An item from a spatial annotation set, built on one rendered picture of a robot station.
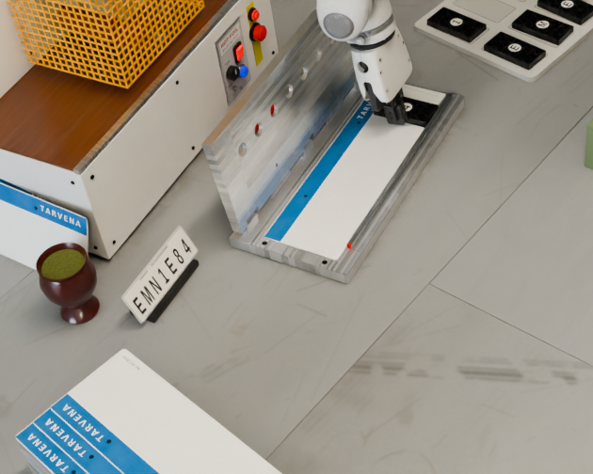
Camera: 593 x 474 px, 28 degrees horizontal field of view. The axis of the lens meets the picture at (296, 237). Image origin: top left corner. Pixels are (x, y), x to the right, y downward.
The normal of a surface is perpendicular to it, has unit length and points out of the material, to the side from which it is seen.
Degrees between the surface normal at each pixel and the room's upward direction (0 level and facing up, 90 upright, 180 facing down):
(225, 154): 83
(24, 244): 69
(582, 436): 0
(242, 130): 83
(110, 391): 0
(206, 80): 90
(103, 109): 0
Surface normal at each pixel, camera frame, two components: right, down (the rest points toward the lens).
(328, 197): -0.12, -0.69
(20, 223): -0.55, 0.36
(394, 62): 0.83, 0.12
